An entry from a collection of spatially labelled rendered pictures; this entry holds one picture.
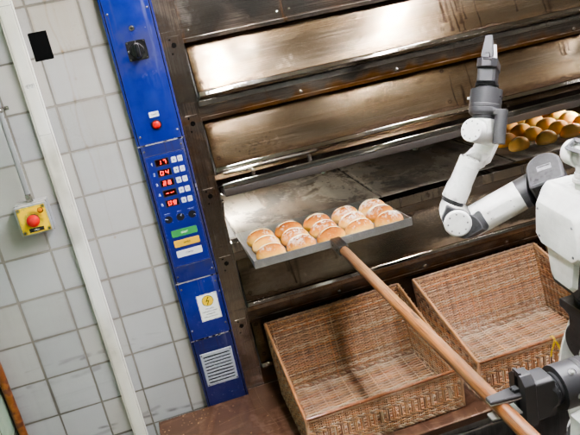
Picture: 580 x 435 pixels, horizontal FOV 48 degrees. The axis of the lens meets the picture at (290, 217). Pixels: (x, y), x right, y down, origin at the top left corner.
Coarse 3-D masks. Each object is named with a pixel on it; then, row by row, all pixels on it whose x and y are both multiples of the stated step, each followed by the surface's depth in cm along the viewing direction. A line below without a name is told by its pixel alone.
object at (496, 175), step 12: (492, 168) 258; (504, 168) 255; (516, 168) 255; (444, 180) 255; (480, 180) 253; (492, 180) 254; (408, 192) 249; (420, 192) 248; (432, 192) 249; (396, 204) 246; (408, 204) 248
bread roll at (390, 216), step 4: (384, 212) 218; (388, 212) 218; (392, 212) 218; (396, 212) 218; (380, 216) 218; (384, 216) 217; (388, 216) 217; (392, 216) 217; (396, 216) 218; (400, 216) 219; (376, 220) 218; (380, 220) 217; (384, 220) 217; (388, 220) 217; (392, 220) 217; (396, 220) 217; (376, 224) 218; (380, 224) 218
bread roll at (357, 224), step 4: (352, 220) 217; (356, 220) 216; (360, 220) 216; (364, 220) 216; (368, 220) 217; (348, 224) 217; (352, 224) 216; (356, 224) 216; (360, 224) 215; (364, 224) 216; (368, 224) 216; (372, 224) 217; (348, 228) 216; (352, 228) 216; (356, 228) 215; (360, 228) 215; (364, 228) 215; (368, 228) 216; (348, 232) 216; (352, 232) 216
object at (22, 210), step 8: (40, 200) 208; (16, 208) 205; (24, 208) 206; (32, 208) 206; (48, 208) 210; (16, 216) 206; (24, 216) 206; (40, 216) 207; (48, 216) 208; (24, 224) 207; (40, 224) 208; (48, 224) 209; (24, 232) 208; (32, 232) 208; (40, 232) 209
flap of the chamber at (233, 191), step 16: (528, 112) 233; (544, 112) 235; (400, 144) 225; (416, 144) 225; (352, 160) 221; (368, 160) 222; (288, 176) 217; (304, 176) 218; (224, 192) 213; (240, 192) 214
